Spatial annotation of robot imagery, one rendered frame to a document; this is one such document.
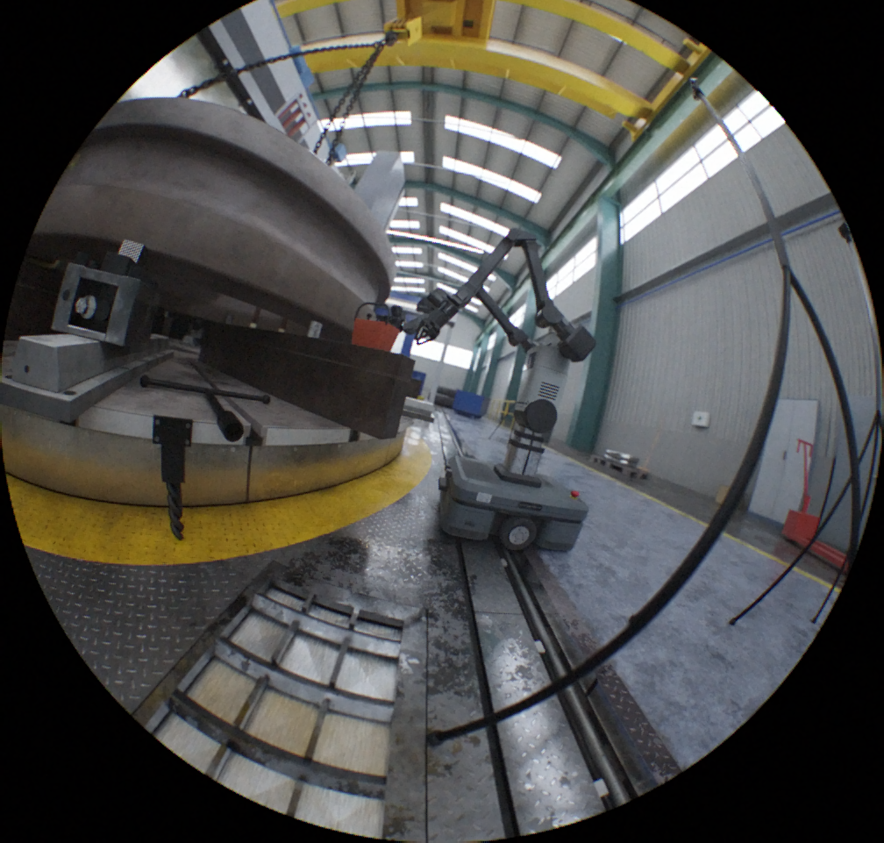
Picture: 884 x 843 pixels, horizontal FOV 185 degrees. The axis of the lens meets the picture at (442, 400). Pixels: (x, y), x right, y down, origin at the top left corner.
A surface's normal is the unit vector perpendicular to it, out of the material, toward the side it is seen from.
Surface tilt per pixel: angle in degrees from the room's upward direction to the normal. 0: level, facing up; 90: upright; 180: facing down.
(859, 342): 90
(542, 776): 0
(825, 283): 90
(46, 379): 90
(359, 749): 5
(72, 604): 0
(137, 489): 90
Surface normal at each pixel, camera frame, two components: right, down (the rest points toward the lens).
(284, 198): 0.86, 0.23
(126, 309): 0.73, 0.21
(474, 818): 0.25, -0.97
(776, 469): -0.97, -0.25
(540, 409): 0.02, 0.03
